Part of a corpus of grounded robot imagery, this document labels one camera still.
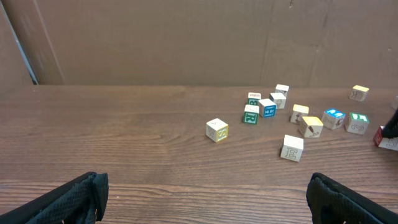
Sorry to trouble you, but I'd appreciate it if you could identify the wood block letter E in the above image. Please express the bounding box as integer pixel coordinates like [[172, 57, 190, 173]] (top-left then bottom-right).
[[280, 135, 304, 162]]

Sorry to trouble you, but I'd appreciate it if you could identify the white wood block far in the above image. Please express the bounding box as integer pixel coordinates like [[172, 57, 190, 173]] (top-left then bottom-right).
[[275, 84, 289, 97]]

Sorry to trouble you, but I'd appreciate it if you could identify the plain white wood block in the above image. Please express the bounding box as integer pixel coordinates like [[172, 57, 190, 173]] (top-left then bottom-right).
[[269, 92, 286, 109]]

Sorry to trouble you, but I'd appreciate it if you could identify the yellow top block lower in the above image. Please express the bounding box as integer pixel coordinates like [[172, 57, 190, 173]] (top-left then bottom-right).
[[298, 116, 323, 138]]

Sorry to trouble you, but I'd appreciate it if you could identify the red sided wood block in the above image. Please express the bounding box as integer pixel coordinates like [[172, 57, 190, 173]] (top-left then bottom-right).
[[373, 126, 398, 151]]

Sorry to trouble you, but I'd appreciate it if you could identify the wood block blue side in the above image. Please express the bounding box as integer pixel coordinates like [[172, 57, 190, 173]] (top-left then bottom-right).
[[258, 98, 277, 118]]

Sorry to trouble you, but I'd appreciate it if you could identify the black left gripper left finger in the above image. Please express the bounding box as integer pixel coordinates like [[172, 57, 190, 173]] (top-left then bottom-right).
[[1, 172, 109, 224]]

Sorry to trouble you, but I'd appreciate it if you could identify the yellow top block far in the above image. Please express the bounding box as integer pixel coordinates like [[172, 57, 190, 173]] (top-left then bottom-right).
[[349, 85, 369, 101]]

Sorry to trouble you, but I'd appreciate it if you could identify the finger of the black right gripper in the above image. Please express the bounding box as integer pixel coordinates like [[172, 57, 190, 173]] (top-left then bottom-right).
[[381, 110, 398, 139]]

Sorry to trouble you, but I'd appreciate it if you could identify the blue top wood block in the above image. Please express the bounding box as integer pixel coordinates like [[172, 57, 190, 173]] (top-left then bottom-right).
[[321, 108, 346, 130]]

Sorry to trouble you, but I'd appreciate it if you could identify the yellow top block upper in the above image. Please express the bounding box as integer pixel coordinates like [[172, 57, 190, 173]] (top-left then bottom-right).
[[290, 104, 309, 124]]

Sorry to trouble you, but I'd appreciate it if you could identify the green top wood block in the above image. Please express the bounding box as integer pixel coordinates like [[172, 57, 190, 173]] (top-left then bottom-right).
[[345, 113, 370, 135]]

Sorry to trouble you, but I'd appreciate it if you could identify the wood block green R side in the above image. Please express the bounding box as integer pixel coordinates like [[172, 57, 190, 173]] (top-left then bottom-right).
[[243, 105, 259, 124]]

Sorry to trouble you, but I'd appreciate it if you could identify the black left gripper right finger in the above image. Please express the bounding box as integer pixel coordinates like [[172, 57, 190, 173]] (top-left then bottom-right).
[[306, 172, 397, 224]]

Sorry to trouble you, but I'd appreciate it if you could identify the plain wood block yellow side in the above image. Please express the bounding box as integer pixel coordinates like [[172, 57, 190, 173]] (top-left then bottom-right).
[[205, 118, 229, 142]]

